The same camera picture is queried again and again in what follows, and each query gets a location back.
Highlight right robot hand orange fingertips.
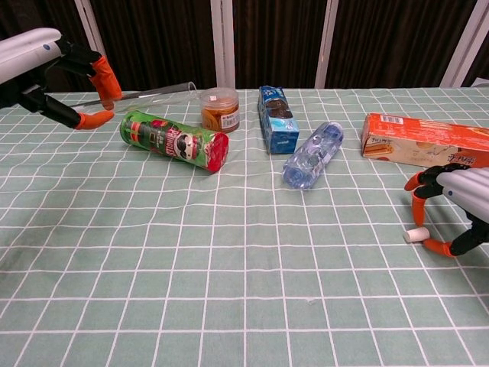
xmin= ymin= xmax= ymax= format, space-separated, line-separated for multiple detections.
xmin=403 ymin=162 xmax=489 ymax=259

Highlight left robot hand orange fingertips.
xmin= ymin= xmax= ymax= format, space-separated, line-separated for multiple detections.
xmin=0 ymin=27 xmax=123 ymax=131

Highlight clear glass tube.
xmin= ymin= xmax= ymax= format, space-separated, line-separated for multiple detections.
xmin=70 ymin=80 xmax=200 ymax=110

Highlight orange cracker box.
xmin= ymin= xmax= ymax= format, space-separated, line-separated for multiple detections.
xmin=361 ymin=112 xmax=489 ymax=173

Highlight clear plastic water bottle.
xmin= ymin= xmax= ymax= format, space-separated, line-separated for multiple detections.
xmin=282 ymin=121 xmax=344 ymax=191

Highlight green Pringles can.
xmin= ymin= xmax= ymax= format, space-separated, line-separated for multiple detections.
xmin=120 ymin=109 xmax=231 ymax=175

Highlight blue Oreo cookie box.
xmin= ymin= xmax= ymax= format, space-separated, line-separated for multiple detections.
xmin=257 ymin=85 xmax=301 ymax=155

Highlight clear plastic cookie jar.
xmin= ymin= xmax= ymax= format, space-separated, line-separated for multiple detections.
xmin=199 ymin=87 xmax=241 ymax=134

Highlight green checked tablecloth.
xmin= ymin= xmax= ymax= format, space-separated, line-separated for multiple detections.
xmin=0 ymin=86 xmax=489 ymax=367

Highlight white partition frame post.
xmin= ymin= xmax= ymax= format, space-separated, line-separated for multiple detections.
xmin=74 ymin=0 xmax=118 ymax=93
xmin=445 ymin=0 xmax=489 ymax=88
xmin=209 ymin=0 xmax=236 ymax=89
xmin=315 ymin=0 xmax=339 ymax=89

